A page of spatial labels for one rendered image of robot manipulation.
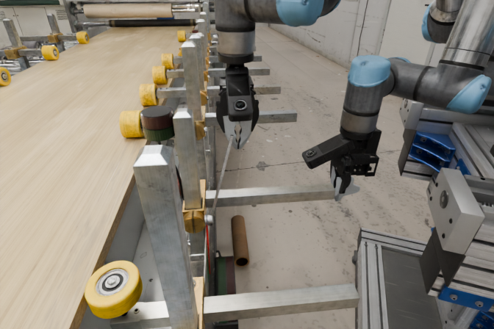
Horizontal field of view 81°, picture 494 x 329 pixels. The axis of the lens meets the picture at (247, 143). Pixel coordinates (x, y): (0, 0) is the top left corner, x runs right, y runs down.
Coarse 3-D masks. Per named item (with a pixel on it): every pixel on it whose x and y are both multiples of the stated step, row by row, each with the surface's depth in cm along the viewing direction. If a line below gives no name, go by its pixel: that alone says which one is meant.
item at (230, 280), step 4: (228, 260) 72; (232, 260) 72; (228, 264) 71; (232, 264) 71; (228, 268) 70; (232, 268) 70; (228, 272) 69; (232, 272) 69; (228, 276) 68; (232, 276) 68; (228, 280) 67; (232, 280) 67; (228, 284) 66; (232, 284) 66; (228, 288) 66; (232, 288) 66; (228, 292) 65; (232, 292) 65; (232, 320) 60; (236, 320) 60
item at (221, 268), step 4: (220, 260) 72; (224, 260) 72; (220, 264) 71; (224, 264) 71; (220, 268) 70; (224, 268) 70; (220, 272) 69; (224, 272) 69; (220, 276) 68; (224, 276) 68; (220, 280) 67; (224, 280) 67; (220, 284) 66; (224, 284) 66; (220, 288) 66; (224, 288) 66; (220, 292) 65; (224, 292) 65
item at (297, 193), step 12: (228, 192) 71; (240, 192) 71; (252, 192) 71; (264, 192) 71; (276, 192) 71; (288, 192) 71; (300, 192) 71; (312, 192) 71; (324, 192) 71; (216, 204) 70; (228, 204) 70; (240, 204) 71; (252, 204) 71
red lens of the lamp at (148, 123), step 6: (168, 114) 53; (144, 120) 52; (150, 120) 51; (156, 120) 52; (162, 120) 52; (168, 120) 53; (144, 126) 53; (150, 126) 52; (156, 126) 52; (162, 126) 52
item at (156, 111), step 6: (150, 108) 55; (156, 108) 55; (162, 108) 55; (168, 108) 55; (144, 114) 52; (150, 114) 52; (156, 114) 52; (162, 114) 52; (168, 126) 54; (174, 138) 55; (174, 144) 56; (180, 180) 61; (180, 186) 62
